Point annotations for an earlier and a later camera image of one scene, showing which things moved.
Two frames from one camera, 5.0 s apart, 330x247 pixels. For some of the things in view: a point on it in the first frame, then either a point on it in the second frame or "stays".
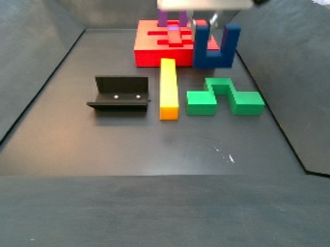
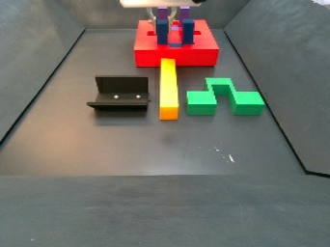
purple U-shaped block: x=164 y=19 stays
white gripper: x=202 y=5 to x=160 y=3
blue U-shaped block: x=214 y=59 to x=164 y=33
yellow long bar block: x=169 y=93 stays
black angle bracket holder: x=122 y=94 stays
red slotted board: x=168 y=42 stays
